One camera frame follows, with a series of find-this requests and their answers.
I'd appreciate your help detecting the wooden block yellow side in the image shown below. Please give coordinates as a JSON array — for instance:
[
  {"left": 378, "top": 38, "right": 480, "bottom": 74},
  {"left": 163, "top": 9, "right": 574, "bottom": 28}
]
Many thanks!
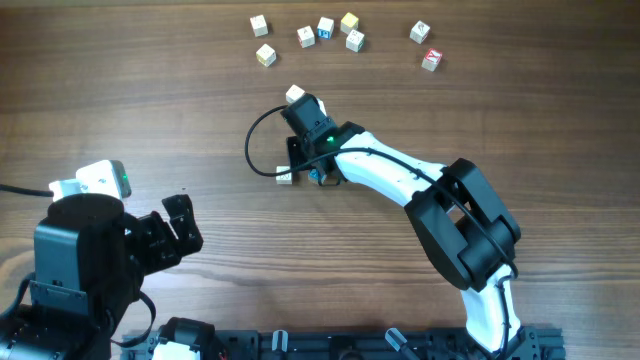
[{"left": 256, "top": 44, "right": 277, "bottom": 67}]

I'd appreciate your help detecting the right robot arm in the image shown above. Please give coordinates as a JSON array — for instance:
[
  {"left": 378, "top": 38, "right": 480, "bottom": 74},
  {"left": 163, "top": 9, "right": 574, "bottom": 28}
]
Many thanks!
[{"left": 281, "top": 93, "right": 521, "bottom": 358}]

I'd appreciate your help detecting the camera cable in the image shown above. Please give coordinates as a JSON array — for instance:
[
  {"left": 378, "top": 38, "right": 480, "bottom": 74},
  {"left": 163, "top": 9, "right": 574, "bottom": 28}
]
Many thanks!
[
  {"left": 0, "top": 184, "right": 54, "bottom": 198},
  {"left": 244, "top": 104, "right": 520, "bottom": 360}
]

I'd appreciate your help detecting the left camera cable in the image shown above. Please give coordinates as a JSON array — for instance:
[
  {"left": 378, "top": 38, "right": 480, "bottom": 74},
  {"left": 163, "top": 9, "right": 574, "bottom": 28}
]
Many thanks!
[{"left": 0, "top": 184, "right": 54, "bottom": 198}]

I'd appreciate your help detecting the yellow top wooden block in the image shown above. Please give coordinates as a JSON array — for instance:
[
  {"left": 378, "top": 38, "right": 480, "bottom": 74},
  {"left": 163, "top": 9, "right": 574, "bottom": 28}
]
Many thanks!
[{"left": 340, "top": 12, "right": 359, "bottom": 34}]

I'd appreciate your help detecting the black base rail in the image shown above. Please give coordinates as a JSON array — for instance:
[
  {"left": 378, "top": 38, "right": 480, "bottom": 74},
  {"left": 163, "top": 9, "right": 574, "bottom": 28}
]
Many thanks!
[{"left": 119, "top": 317, "right": 566, "bottom": 360}]

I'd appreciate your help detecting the wooden block top left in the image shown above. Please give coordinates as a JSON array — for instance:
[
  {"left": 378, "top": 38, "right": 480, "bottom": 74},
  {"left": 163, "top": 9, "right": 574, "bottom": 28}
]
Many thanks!
[{"left": 250, "top": 15, "right": 269, "bottom": 37}]

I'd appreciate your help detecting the right camera cable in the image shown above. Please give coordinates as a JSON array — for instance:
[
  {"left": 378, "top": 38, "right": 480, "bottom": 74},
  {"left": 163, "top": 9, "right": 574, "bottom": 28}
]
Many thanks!
[{"left": 244, "top": 104, "right": 520, "bottom": 360}]

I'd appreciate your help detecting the blue X wooden block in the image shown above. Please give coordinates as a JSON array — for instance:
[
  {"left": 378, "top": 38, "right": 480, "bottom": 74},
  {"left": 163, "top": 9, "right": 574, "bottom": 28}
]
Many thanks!
[{"left": 308, "top": 169, "right": 321, "bottom": 184}]

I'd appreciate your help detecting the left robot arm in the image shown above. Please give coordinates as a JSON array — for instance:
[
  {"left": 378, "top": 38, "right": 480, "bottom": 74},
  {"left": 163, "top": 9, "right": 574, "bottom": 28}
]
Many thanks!
[{"left": 1, "top": 194, "right": 203, "bottom": 359}]

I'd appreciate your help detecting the wooden block far right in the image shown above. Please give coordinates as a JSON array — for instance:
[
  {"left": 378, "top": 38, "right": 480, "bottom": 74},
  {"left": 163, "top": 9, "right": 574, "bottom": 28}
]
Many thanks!
[{"left": 409, "top": 20, "right": 431, "bottom": 44}]

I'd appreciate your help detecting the wooden block red letter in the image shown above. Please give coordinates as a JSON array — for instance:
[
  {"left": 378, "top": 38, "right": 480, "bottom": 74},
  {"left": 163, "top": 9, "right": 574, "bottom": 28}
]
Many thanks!
[{"left": 297, "top": 26, "right": 316, "bottom": 48}]

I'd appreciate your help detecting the wooden block blue side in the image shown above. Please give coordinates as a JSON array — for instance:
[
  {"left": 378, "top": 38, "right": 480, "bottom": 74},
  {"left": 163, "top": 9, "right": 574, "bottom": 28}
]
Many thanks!
[{"left": 317, "top": 17, "right": 335, "bottom": 39}]

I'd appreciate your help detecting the wooden block red side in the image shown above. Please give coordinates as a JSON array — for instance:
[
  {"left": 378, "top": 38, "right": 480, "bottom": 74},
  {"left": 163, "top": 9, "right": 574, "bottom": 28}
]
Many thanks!
[{"left": 285, "top": 84, "right": 306, "bottom": 104}]

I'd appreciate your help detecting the plain wooden block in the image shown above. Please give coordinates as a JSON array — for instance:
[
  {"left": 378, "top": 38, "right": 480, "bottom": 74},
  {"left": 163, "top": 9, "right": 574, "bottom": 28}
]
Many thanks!
[{"left": 276, "top": 166, "right": 293, "bottom": 185}]

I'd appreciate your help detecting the red top wooden block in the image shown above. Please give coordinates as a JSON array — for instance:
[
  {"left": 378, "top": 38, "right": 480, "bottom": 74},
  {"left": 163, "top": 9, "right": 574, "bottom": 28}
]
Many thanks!
[{"left": 421, "top": 48, "right": 443, "bottom": 72}]

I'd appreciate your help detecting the wooden block green side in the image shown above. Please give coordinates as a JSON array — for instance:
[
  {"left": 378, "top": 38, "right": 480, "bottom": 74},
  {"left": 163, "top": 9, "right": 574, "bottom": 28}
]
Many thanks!
[{"left": 346, "top": 30, "right": 365, "bottom": 52}]

